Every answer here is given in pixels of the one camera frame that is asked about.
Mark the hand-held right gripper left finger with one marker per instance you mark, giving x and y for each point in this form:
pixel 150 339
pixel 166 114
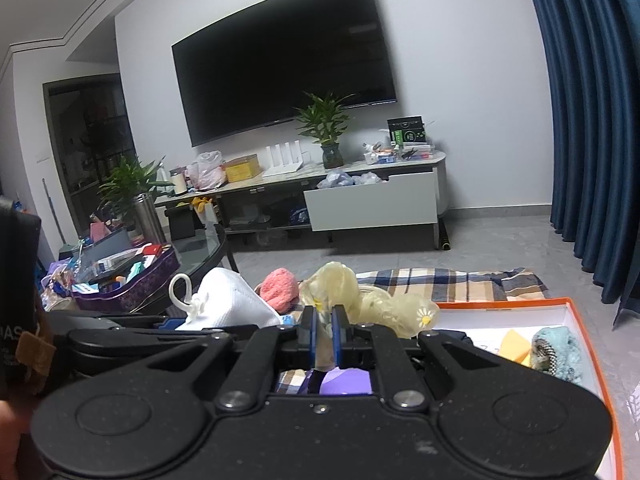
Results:
pixel 309 332

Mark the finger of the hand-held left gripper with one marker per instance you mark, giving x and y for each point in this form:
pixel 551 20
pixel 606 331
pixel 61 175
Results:
pixel 150 346
pixel 100 320

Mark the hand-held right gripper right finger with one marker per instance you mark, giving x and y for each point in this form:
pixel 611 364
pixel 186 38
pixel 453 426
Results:
pixel 340 334

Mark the blue and pink tissue packet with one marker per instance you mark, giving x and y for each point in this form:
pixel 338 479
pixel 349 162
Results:
pixel 287 321

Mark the pink fuzzy cloth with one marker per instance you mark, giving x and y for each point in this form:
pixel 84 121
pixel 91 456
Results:
pixel 281 292

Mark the yellow daisy print shower cap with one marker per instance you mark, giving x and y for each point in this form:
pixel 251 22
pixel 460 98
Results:
pixel 345 285

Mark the white face mask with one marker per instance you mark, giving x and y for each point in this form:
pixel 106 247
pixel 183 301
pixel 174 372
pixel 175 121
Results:
pixel 230 300

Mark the white box with orange rim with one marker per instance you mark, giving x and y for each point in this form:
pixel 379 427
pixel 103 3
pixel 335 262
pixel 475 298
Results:
pixel 500 320

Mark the mustard yellow cloth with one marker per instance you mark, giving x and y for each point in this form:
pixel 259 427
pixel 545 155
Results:
pixel 515 347

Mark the teal knitted cloth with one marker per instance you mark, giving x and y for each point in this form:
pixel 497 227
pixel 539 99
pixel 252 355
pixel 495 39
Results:
pixel 557 355

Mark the person's left hand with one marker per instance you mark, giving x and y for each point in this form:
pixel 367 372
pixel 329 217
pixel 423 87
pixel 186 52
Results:
pixel 12 430

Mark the brown packing tape roll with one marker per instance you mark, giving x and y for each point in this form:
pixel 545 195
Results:
pixel 60 304

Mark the pile of snack bags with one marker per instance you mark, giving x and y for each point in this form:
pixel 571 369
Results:
pixel 55 282

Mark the mop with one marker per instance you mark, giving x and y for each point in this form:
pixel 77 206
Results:
pixel 52 215

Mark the purple patterned tray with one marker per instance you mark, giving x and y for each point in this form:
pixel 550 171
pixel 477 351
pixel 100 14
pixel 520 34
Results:
pixel 145 280

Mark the pile of small boxes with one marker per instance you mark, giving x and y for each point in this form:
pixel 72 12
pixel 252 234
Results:
pixel 125 262

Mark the grey flat board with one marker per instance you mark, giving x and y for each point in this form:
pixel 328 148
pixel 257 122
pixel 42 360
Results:
pixel 107 247

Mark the pink box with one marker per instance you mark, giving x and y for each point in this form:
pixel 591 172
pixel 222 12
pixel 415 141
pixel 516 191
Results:
pixel 100 232

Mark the round black glass table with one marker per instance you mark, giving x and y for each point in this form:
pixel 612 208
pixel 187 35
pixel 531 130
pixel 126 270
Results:
pixel 200 255

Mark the stainless steel thermos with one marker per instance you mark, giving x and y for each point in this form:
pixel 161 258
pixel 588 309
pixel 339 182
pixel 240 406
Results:
pixel 149 220

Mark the plaid blanket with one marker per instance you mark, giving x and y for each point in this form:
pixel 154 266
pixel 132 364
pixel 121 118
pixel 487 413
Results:
pixel 450 285

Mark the black chair back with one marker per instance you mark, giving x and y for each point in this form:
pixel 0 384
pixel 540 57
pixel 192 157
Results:
pixel 180 224

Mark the white cabinet drawer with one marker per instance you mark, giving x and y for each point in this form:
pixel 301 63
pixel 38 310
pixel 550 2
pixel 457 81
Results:
pixel 370 205

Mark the potted plant in glass vase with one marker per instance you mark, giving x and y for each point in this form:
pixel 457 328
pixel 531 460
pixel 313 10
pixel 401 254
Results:
pixel 127 185

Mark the dark glass cabinet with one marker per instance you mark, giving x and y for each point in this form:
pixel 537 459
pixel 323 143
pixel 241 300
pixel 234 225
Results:
pixel 95 150

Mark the small yellow item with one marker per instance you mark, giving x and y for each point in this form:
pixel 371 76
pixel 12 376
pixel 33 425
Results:
pixel 201 205

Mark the grey television cabinet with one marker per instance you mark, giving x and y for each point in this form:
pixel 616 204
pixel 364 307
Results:
pixel 260 190

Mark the crumpled blue plastic bag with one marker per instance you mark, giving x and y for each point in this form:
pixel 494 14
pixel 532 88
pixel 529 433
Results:
pixel 336 180

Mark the white cylindrical container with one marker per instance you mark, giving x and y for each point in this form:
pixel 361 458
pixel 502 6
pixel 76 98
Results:
pixel 178 183

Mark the crumpled grey plastic bag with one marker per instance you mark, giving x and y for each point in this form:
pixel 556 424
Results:
pixel 368 179

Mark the white router with antennas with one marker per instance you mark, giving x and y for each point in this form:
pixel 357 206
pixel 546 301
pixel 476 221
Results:
pixel 285 167

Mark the yellow cardboard box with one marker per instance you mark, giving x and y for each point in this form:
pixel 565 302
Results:
pixel 244 169

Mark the white and pink plastic bag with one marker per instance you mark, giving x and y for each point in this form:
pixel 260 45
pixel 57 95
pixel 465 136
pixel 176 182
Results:
pixel 206 172

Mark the pile of small stationery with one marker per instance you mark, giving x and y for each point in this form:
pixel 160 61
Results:
pixel 400 154

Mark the potted plant in dark vase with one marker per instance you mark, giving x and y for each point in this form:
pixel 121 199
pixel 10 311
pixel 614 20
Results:
pixel 325 125

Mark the green and black box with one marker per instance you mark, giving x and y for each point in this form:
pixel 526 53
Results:
pixel 406 131

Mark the dark blue curtain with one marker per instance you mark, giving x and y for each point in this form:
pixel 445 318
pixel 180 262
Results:
pixel 595 135

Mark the black wall television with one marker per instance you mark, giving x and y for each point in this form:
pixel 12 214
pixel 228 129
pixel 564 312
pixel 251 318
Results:
pixel 285 55

